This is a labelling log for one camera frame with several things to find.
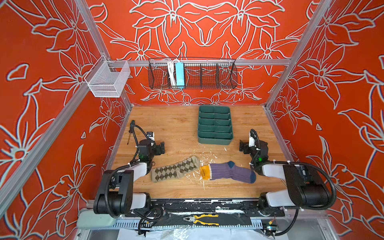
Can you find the purple sock yellow cuff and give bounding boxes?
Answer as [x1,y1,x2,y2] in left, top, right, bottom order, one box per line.
[200,161,257,184]

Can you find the green plastic divided tray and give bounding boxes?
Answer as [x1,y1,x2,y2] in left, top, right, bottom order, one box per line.
[197,105,234,146]

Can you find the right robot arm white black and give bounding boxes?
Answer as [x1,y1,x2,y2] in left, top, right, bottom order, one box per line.
[239,141,337,212]

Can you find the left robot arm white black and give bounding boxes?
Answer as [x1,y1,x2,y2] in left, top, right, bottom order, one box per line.
[93,139,165,218]

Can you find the beige argyle sock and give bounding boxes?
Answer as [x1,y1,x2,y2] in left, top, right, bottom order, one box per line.
[151,156,200,183]

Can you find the light blue box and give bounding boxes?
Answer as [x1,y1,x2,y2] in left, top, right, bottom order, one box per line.
[175,62,185,89]

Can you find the pale green foam pad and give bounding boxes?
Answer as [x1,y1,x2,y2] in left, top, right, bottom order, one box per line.
[77,210,117,230]

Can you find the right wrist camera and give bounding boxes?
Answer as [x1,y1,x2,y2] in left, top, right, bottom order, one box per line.
[248,133,258,148]

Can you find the green handle screwdriver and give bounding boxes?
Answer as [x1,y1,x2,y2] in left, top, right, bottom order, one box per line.
[127,120,135,145]

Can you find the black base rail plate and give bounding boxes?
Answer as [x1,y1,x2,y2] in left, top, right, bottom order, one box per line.
[124,197,286,218]

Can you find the white slotted cable duct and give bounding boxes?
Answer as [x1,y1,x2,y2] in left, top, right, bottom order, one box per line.
[110,219,263,231]

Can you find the white wire mesh basket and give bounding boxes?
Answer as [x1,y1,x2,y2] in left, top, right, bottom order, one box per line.
[85,56,131,98]

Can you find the yellow handle pliers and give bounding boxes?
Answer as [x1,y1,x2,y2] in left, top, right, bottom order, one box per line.
[183,214,220,227]

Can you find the white cable bundle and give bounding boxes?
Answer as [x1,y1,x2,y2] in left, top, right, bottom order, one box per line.
[167,59,177,87]

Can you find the black wire wall basket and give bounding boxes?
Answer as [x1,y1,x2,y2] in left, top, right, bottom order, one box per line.
[148,58,238,90]

